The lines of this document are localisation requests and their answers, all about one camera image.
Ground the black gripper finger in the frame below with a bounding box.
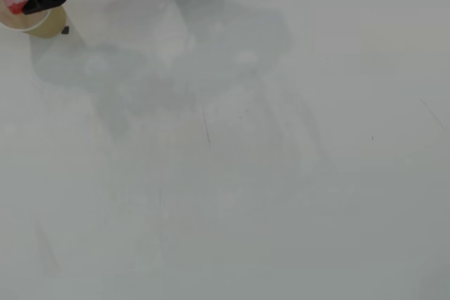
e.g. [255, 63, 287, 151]
[22, 0, 51, 16]

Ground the tan paper cup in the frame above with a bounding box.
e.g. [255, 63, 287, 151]
[0, 0, 68, 39]

